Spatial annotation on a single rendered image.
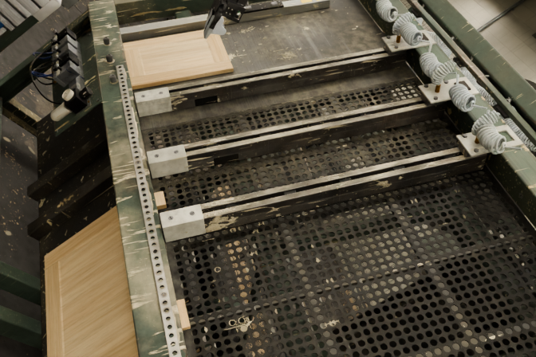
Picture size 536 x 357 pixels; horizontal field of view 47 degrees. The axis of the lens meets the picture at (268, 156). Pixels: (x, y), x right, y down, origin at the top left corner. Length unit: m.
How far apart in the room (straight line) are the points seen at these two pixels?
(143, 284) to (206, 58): 1.12
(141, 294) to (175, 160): 0.51
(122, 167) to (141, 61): 0.65
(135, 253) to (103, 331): 0.41
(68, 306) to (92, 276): 0.13
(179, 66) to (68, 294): 0.97
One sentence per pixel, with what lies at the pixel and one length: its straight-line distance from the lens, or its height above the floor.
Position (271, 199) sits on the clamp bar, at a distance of 1.89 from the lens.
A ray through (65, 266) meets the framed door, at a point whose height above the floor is 0.35.
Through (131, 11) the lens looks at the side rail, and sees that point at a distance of 2.97.
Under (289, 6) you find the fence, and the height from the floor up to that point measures 1.54.
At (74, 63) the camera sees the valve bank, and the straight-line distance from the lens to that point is 2.53.
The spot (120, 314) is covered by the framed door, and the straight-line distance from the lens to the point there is 2.13.
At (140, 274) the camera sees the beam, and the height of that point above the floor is 0.84.
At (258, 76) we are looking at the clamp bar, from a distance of 2.35.
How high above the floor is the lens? 1.67
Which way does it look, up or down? 12 degrees down
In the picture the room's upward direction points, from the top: 56 degrees clockwise
